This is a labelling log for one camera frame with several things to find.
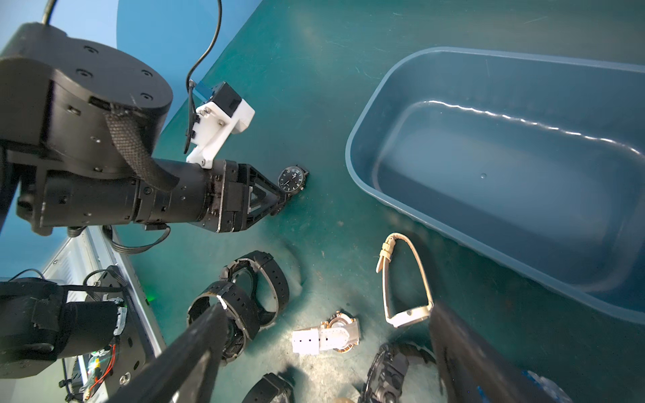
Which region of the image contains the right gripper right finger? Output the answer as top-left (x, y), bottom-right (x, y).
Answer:
top-left (429, 302), bottom-right (553, 402)

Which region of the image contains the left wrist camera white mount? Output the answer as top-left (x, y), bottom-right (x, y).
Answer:
top-left (185, 82), bottom-right (255, 169)

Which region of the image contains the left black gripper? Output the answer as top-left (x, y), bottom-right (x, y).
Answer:
top-left (203, 160), bottom-right (291, 233)

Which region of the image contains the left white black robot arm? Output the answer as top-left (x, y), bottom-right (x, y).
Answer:
top-left (1, 23), bottom-right (288, 379)

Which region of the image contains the blue plastic storage box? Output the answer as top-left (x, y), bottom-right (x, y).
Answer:
top-left (345, 47), bottom-right (644, 323)

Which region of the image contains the black band smartwatch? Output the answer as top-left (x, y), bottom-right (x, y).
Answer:
top-left (186, 280), bottom-right (260, 366)

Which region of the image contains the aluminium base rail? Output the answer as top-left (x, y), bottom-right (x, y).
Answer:
top-left (44, 228), bottom-right (166, 402)

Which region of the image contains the transparent blue watch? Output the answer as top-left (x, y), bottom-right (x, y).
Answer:
top-left (522, 370), bottom-right (573, 403)

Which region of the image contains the beige square watch upper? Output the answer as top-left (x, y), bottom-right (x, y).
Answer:
top-left (376, 232), bottom-right (435, 328)

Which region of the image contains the left green circuit board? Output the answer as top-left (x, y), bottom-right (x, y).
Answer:
top-left (77, 342), bottom-right (118, 402)

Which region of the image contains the black wide band watch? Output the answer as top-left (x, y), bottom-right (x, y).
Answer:
top-left (219, 250), bottom-right (291, 328)

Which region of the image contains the black round dial watch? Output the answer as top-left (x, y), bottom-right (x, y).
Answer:
top-left (278, 166), bottom-right (309, 196)

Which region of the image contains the small black watch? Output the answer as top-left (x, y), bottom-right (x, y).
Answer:
top-left (242, 373), bottom-right (293, 403)

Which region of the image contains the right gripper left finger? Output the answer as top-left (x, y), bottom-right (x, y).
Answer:
top-left (109, 303), bottom-right (228, 402)

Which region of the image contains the white strap silver watch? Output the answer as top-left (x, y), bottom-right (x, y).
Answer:
top-left (292, 311), bottom-right (360, 355)

